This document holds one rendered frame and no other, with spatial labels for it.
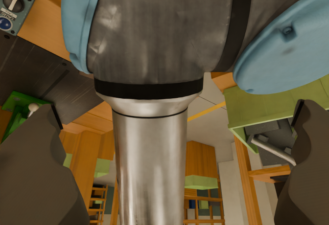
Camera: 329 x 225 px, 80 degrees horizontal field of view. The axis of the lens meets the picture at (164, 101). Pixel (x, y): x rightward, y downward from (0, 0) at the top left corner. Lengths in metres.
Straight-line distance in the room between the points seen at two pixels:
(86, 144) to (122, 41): 0.90
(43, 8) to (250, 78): 0.39
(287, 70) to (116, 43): 0.15
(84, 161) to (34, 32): 0.66
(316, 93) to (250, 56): 0.60
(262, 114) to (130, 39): 0.64
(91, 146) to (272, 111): 0.80
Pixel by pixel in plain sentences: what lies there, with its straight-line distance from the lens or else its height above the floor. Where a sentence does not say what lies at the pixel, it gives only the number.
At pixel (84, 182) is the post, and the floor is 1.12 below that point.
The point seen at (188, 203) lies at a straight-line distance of 6.35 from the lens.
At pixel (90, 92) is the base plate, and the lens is 0.67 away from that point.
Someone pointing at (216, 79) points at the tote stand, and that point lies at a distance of 0.78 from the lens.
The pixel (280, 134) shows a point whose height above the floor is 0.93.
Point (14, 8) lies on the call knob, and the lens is 0.44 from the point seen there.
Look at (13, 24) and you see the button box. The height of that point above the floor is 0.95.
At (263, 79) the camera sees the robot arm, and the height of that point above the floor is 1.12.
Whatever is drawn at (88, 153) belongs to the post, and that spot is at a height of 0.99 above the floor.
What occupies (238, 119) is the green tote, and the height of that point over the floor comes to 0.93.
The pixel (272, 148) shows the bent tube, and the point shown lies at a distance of 0.94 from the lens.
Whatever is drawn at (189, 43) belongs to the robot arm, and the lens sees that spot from 0.17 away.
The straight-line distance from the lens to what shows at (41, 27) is 0.51.
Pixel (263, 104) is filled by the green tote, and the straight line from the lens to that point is 0.77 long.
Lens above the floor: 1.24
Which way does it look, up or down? 30 degrees down
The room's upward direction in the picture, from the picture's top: 179 degrees counter-clockwise
